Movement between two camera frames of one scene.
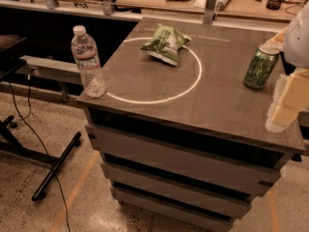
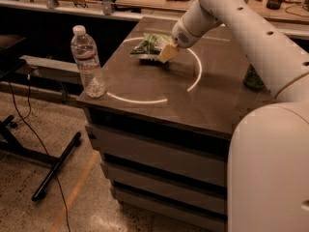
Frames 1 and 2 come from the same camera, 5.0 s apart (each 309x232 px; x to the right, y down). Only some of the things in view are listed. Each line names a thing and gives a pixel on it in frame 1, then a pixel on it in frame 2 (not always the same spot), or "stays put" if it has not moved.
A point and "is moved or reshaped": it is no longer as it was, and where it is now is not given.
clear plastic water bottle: [85, 51] stays put
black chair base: [9, 142] stays put
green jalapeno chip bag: [166, 43] is moved or reshaped
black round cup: [274, 2] stays put
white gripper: [297, 42] -> [182, 36]
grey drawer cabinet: [186, 178] stays put
